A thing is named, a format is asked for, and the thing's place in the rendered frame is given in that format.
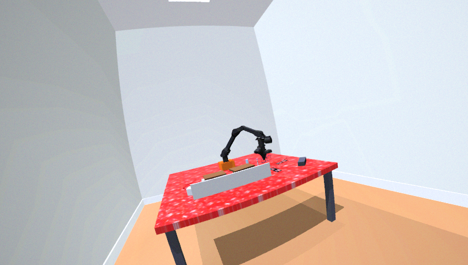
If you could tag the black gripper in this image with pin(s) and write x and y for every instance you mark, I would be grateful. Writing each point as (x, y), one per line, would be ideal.
(264, 151)

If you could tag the white flat rectangular panel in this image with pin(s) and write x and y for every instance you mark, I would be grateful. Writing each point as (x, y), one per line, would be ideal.
(230, 181)

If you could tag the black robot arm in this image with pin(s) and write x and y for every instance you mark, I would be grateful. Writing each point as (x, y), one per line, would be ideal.
(235, 132)

